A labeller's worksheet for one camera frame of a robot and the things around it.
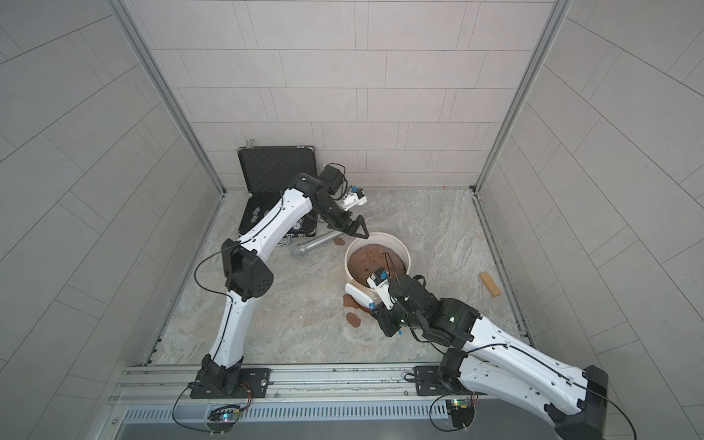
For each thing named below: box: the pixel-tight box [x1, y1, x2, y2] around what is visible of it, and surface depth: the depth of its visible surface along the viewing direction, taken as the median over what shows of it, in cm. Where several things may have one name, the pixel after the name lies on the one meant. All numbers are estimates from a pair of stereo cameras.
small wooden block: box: [480, 272, 502, 297], surface depth 91 cm
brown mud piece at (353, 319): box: [345, 311, 362, 329], surface depth 84 cm
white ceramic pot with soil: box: [344, 231, 412, 291], surface depth 85 cm
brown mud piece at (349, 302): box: [342, 293, 359, 309], surface depth 86 cm
